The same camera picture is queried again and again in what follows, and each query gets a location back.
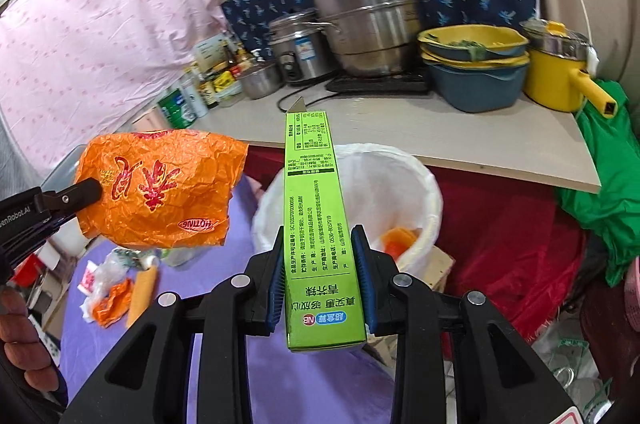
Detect black power cable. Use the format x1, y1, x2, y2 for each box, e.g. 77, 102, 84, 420
277, 77, 336, 111

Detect yellow saucepan with lid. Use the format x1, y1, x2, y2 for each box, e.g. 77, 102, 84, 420
520, 19, 618, 120

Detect dark soy sauce bottle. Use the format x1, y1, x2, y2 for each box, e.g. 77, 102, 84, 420
197, 69, 221, 110

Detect dark maroon cloth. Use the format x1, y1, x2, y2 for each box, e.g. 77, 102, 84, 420
582, 234, 640, 375

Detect steel rice cooker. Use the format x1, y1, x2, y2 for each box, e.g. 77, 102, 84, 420
268, 9, 341, 85

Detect small pink white packet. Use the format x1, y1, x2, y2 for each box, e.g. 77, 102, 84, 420
77, 260, 98, 295

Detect large steel steamer pot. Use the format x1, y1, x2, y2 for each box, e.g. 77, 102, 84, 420
307, 0, 431, 78

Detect clear plastic wrapper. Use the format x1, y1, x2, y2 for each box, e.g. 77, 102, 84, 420
80, 254, 126, 320

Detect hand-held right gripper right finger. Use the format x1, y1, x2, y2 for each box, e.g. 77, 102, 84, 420
350, 224, 576, 424

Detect white green crumpled wrapper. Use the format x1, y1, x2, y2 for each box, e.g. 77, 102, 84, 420
112, 248, 161, 272

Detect white green carton box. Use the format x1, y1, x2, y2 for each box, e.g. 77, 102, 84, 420
194, 33, 230, 72

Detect green cloth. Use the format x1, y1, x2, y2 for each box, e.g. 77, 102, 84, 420
556, 78, 640, 287

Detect pink dotted cloth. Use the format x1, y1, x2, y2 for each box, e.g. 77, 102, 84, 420
0, 0, 236, 185

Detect green tin can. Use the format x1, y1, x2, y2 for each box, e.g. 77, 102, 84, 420
159, 85, 197, 128

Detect orange plastic wrapper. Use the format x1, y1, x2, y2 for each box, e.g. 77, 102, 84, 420
375, 227, 423, 261

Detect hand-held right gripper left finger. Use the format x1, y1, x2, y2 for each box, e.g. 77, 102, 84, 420
60, 227, 286, 424

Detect orange snack bag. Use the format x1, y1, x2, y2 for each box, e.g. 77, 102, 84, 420
74, 129, 251, 250

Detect small steel pot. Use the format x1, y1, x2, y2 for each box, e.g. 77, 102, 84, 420
239, 59, 283, 100

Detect red cloth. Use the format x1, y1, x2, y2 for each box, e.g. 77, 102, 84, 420
245, 144, 586, 345

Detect green cardboard box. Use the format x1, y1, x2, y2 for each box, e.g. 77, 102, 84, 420
280, 96, 368, 353

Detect black induction cooker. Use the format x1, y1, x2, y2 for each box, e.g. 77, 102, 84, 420
327, 72, 433, 95

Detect tan cardboard piece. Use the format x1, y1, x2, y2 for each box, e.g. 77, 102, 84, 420
400, 247, 456, 292

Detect person's left hand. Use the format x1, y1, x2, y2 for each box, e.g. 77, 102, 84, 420
0, 287, 63, 397

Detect clear plastic bag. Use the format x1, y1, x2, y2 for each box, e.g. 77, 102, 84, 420
532, 334, 616, 415

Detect crumpled orange wrapper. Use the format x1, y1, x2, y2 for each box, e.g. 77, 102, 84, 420
92, 279, 135, 329

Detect white plastic bottle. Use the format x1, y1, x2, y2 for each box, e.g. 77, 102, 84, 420
181, 73, 209, 119

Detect yellow-rimmed strainer basin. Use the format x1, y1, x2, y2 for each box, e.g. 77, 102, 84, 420
422, 52, 531, 71
417, 24, 530, 61

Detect clear plastic container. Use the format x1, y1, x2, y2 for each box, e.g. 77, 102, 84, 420
217, 84, 246, 107

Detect blue plastic basin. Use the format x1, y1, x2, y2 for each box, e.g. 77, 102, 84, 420
427, 62, 531, 112

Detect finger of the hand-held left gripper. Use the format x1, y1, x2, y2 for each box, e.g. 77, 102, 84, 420
40, 177, 104, 221

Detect purple tablecloth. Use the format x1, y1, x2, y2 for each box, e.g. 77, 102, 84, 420
59, 177, 401, 424

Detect tan paper packet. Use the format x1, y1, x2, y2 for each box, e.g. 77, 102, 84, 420
126, 268, 158, 329

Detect white-lined waste bin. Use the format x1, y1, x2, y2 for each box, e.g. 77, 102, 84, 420
250, 143, 445, 277

